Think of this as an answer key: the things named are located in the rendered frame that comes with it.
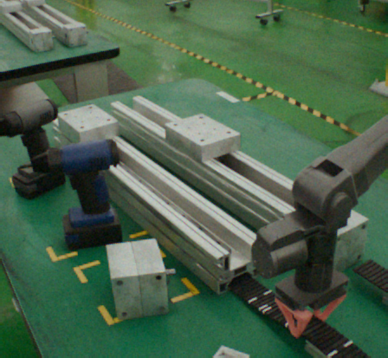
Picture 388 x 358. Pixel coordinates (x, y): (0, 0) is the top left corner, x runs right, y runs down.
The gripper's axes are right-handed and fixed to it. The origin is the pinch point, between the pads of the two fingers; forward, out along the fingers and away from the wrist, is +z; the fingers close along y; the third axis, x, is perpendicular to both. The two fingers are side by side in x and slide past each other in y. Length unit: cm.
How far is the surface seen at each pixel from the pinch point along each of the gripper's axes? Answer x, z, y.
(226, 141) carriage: -50, -9, -21
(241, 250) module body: -20.9, -2.3, -2.3
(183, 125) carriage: -63, -10, -17
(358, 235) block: -9.1, -3.9, -21.6
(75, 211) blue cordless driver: -50, -4, 18
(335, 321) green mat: 0.1, 3.0, -6.9
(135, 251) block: -26.7, -6.5, 16.1
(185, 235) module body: -28.2, -4.8, 4.9
